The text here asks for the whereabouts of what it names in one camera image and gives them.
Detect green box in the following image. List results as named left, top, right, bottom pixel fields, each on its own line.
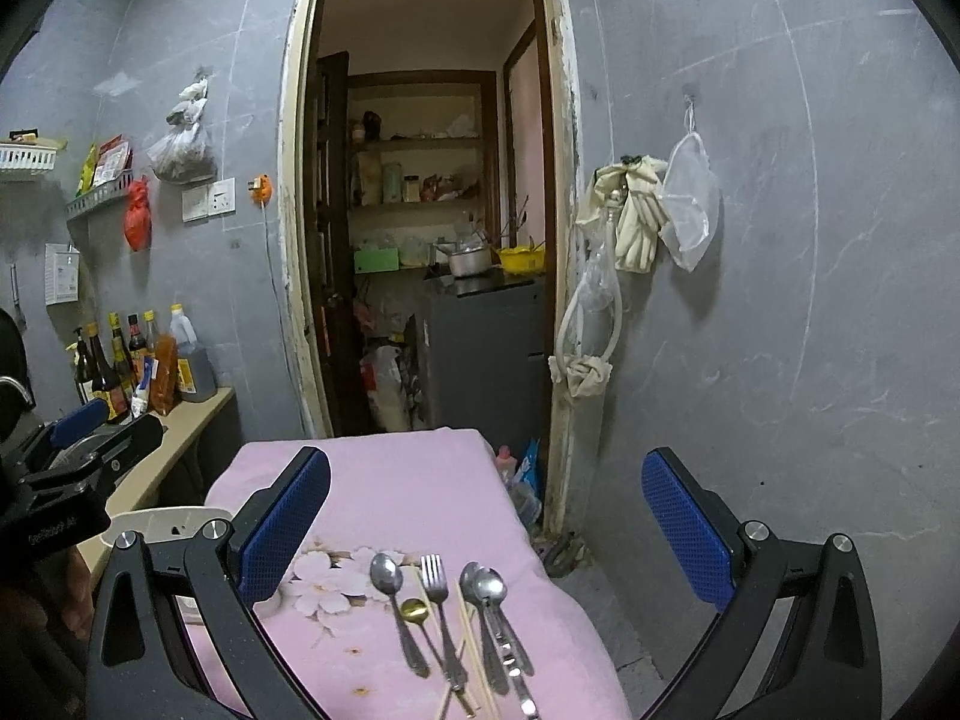
left=355, top=247, right=400, bottom=275

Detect red plastic bag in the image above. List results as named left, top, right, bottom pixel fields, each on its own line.
left=124, top=177, right=153, bottom=252

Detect steel fork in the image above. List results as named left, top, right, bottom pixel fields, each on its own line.
left=420, top=553, right=467, bottom=694

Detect white wall socket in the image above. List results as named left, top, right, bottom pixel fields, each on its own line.
left=181, top=177, right=236, bottom=224

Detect small gold spoon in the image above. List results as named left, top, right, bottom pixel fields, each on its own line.
left=400, top=598, right=448, bottom=676

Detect yellow basin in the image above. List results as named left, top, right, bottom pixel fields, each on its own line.
left=498, top=244, right=547, bottom=277

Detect grey wall rack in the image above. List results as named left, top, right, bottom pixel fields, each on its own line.
left=65, top=169, right=133, bottom=221

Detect cream rubber gloves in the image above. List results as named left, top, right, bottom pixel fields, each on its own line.
left=576, top=154, right=667, bottom=273

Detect white wall basket shelf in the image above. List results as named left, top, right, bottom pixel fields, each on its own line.
left=0, top=132, right=68, bottom=182

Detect beige kitchen counter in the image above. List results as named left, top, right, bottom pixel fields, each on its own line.
left=73, top=385, right=236, bottom=579

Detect steel faucet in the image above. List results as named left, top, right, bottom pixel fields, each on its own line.
left=0, top=376, right=36, bottom=411

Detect white utensil holder cup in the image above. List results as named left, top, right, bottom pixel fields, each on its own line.
left=99, top=505, right=233, bottom=548

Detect hanging bag of garlic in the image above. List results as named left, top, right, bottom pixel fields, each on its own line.
left=146, top=67, right=217, bottom=185

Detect orange plug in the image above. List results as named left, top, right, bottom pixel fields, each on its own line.
left=247, top=174, right=274, bottom=206

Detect wooden door frame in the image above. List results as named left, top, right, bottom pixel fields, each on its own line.
left=277, top=0, right=587, bottom=538

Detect person's left hand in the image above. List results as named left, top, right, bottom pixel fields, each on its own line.
left=41, top=546, right=94, bottom=642

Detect dark soy sauce bottle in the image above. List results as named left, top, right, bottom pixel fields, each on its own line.
left=86, top=322, right=128, bottom=424

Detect pink floral table cloth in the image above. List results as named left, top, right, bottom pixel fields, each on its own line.
left=179, top=425, right=633, bottom=720

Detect large steel spoon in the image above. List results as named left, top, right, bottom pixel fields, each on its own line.
left=370, top=553, right=430, bottom=679

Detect white wall box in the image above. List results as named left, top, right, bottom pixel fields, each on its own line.
left=44, top=244, right=82, bottom=305

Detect clear oil bottle yellow cap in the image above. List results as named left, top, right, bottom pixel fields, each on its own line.
left=171, top=304, right=217, bottom=403

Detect dark grey cabinet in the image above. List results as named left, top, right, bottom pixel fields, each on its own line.
left=415, top=268, right=548, bottom=457

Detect metal pot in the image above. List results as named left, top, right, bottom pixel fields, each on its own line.
left=434, top=231, right=493, bottom=278

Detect clear hanging plastic bag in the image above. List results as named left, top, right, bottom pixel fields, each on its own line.
left=659, top=96, right=721, bottom=273

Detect white hose with rag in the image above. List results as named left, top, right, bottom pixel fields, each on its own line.
left=547, top=190, right=627, bottom=400

